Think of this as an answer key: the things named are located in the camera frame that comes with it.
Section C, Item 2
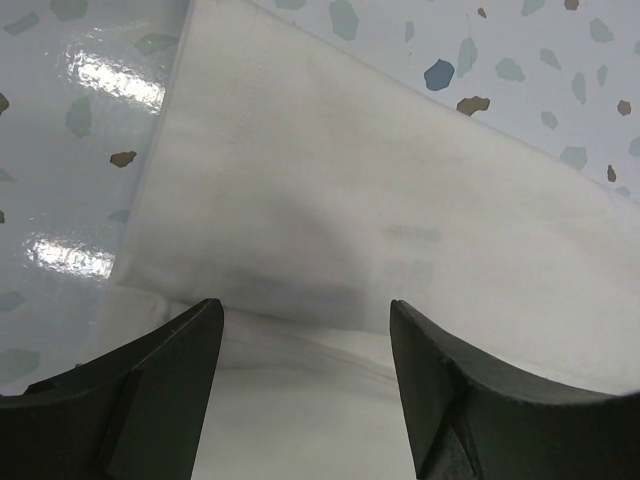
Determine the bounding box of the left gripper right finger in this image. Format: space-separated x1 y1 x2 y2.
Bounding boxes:
390 300 639 479

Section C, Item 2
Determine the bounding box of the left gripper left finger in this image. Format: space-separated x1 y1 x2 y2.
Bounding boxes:
1 299 224 479

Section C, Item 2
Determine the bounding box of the white t shirt red print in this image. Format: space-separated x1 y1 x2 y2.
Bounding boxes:
92 1 639 479

